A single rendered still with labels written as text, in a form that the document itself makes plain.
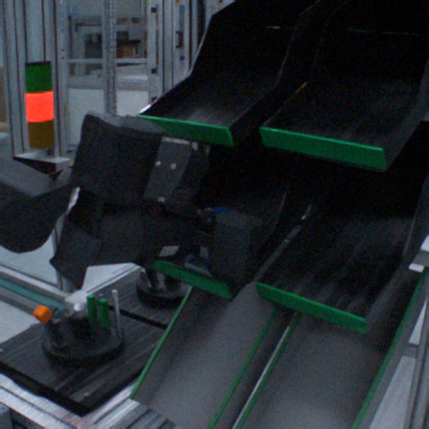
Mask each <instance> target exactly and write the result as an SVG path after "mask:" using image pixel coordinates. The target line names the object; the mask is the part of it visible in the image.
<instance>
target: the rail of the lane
mask: <svg viewBox="0 0 429 429"><path fill-rule="evenodd" d="M0 402H1V403H2V404H4V405H5V406H7V407H9V408H10V412H11V423H12V425H13V429H103V428H101V427H100V426H98V425H96V424H94V423H92V422H90V421H88V420H86V419H84V418H81V417H79V416H77V415H75V414H73V413H71V412H69V411H68V410H66V409H64V408H62V407H60V406H58V405H56V404H54V403H53V402H51V401H50V400H49V399H47V398H45V397H43V393H42V390H41V387H40V386H38V385H37V384H35V383H33V382H32V381H30V380H28V379H26V378H24V377H22V376H20V375H18V374H13V375H12V380H10V379H8V378H6V377H5V376H4V375H2V374H0Z"/></svg>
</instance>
